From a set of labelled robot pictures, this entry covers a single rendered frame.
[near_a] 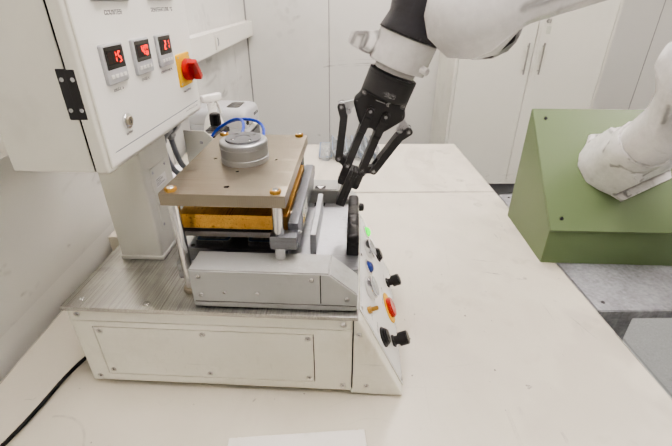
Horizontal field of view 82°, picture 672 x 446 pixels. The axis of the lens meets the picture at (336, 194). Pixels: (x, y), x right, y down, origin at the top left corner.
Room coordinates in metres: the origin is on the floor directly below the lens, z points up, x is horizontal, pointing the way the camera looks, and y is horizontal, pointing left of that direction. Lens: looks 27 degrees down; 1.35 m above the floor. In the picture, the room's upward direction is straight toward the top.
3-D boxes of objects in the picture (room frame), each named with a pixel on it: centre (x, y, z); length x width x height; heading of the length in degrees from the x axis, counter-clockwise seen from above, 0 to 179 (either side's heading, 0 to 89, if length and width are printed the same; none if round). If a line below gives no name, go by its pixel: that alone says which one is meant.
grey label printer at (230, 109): (1.59, 0.46, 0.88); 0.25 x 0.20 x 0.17; 85
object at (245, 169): (0.64, 0.18, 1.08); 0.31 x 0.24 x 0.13; 177
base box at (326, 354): (0.63, 0.15, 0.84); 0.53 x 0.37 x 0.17; 87
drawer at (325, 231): (0.61, 0.11, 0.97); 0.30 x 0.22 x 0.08; 87
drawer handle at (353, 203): (0.61, -0.03, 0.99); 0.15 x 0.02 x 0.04; 177
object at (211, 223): (0.62, 0.15, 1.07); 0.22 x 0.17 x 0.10; 177
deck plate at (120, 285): (0.62, 0.19, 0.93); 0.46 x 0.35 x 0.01; 87
